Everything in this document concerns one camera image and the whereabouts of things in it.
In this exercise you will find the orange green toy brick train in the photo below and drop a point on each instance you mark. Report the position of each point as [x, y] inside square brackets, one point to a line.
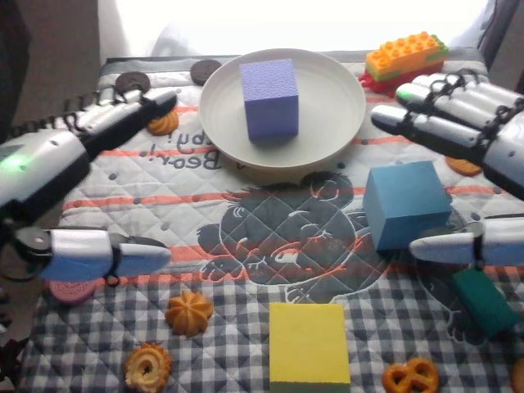
[403, 55]

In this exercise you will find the grey quilt with bear print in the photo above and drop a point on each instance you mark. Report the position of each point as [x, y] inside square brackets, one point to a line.
[286, 229]

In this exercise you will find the round orange biscuit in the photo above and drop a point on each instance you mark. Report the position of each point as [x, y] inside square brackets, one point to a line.
[460, 168]

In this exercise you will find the yellow foam cube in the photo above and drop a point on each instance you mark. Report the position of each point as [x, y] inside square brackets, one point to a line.
[309, 344]

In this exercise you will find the golden pretzel butter cookie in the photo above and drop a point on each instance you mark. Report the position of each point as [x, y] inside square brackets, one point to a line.
[410, 376]

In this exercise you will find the purple foam cube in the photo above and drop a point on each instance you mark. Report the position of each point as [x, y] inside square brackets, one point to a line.
[270, 102]

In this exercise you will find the blue sponge block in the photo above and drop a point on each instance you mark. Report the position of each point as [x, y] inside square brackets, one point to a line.
[405, 192]

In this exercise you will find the dark chocolate sandwich cookie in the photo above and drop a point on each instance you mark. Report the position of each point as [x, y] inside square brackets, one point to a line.
[206, 71]
[132, 81]

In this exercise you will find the white round plate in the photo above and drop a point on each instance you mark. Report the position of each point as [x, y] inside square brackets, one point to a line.
[327, 102]

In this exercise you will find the teal green foam block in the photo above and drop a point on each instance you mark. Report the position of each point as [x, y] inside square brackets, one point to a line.
[483, 303]

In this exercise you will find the golden swirl butter cookie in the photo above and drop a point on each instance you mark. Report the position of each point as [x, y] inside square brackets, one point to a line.
[189, 313]
[165, 125]

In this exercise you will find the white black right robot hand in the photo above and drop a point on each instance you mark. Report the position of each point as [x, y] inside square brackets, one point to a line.
[450, 118]

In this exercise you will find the pink sandwich cookie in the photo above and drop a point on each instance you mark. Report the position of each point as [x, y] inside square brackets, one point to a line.
[69, 292]

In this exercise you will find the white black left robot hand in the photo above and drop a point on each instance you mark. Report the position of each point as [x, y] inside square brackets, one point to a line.
[45, 163]

